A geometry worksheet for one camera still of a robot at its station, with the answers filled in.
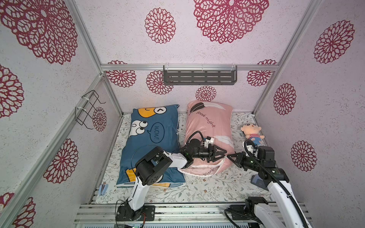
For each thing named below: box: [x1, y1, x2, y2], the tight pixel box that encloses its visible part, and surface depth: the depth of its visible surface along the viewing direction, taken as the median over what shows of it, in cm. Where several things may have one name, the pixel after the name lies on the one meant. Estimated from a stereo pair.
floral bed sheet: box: [96, 112, 273, 204], surface depth 84 cm
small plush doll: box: [240, 123, 266, 146], surface depth 103 cm
